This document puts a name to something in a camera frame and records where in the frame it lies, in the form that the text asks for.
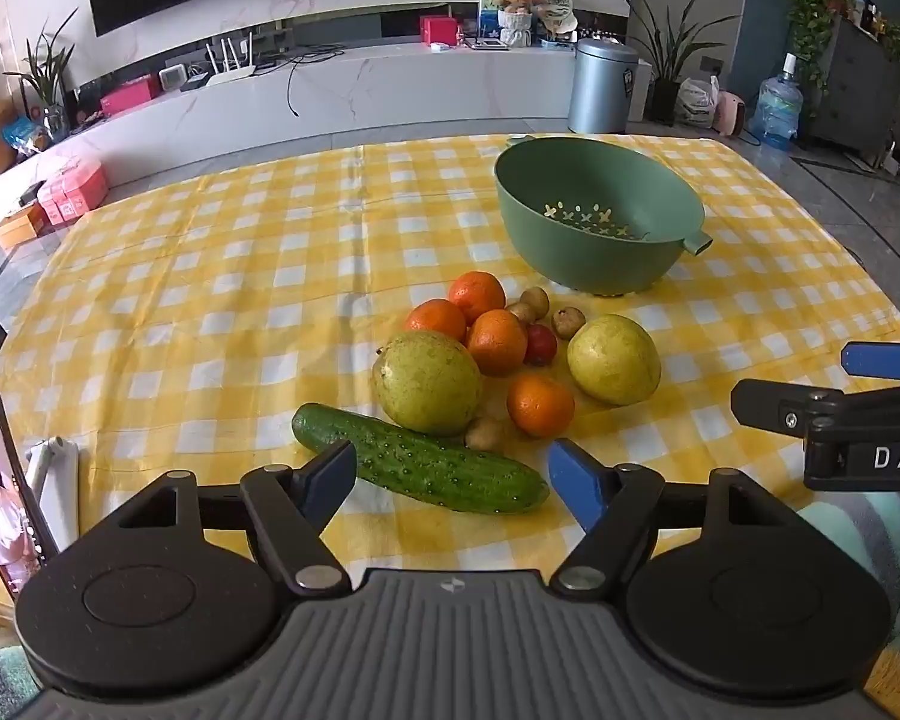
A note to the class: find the green picture card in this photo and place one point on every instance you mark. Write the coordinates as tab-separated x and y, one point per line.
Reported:
487	4

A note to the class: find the green cucumber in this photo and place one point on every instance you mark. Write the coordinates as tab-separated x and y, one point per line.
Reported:
435	465

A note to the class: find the grey cabinet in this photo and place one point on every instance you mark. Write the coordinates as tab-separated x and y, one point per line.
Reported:
855	90

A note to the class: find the large green pear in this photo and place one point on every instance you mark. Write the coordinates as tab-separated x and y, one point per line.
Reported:
427	382

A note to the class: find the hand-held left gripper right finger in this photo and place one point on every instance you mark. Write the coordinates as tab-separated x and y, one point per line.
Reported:
574	472

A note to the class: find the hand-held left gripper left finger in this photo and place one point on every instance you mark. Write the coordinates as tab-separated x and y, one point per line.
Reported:
334	469

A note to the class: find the smartphone with lit screen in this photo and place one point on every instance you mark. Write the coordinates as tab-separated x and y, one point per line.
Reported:
4	495

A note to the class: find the white plastic bag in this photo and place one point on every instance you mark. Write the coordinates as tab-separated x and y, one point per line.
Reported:
696	103

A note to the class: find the small red plum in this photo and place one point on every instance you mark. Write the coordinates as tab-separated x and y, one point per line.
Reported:
541	345

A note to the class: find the white router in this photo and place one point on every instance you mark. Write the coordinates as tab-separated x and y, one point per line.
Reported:
232	73

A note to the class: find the silver pedal trash can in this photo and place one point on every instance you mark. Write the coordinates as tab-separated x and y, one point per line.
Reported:
600	90

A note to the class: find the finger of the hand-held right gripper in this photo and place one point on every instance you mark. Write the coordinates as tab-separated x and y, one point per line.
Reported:
885	360
769	401

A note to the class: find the yellow checked tablecloth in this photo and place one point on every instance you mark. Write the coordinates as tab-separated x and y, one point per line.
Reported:
232	292

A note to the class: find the red box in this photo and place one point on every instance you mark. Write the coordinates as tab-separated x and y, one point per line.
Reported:
439	30

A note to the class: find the white phone stand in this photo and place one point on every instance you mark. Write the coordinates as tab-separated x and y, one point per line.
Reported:
49	480

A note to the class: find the orange mandarin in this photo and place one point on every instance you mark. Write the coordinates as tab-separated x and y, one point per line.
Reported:
476	294
497	341
435	319
540	405

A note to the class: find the pink storage boxes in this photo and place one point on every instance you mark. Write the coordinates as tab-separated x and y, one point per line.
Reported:
71	191

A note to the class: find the orange cardboard box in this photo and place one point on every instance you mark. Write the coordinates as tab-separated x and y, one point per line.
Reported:
19	227

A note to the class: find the blue snack packet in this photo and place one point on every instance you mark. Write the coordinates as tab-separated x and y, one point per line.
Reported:
21	133

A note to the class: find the round hand fan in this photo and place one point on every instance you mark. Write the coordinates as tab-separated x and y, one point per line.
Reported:
555	11

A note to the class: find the long-leaved potted plant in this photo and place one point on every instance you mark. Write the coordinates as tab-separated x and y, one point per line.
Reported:
664	101

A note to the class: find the small brown longan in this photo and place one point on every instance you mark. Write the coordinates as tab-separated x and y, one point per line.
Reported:
522	313
568	322
535	300
485	433

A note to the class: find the white desk clock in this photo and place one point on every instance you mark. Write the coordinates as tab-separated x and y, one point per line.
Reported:
172	76

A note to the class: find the yellow pear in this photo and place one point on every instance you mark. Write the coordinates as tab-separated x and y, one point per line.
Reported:
613	360

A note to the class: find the white marble tv console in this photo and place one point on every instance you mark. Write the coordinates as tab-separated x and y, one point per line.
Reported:
382	90

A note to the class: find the potted plant in glass vase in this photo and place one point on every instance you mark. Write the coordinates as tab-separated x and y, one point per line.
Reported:
49	90

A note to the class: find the pink flat box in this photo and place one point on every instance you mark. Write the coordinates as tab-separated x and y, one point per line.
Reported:
129	96

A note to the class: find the teddy bear bouquet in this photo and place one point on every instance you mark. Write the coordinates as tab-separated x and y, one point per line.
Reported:
515	19

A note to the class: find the trailing green plant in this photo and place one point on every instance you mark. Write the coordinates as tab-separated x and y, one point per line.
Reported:
814	7

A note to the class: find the green colander bowl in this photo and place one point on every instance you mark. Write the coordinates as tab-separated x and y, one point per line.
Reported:
570	255

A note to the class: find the blue water bottle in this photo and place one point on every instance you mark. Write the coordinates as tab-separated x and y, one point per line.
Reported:
776	109

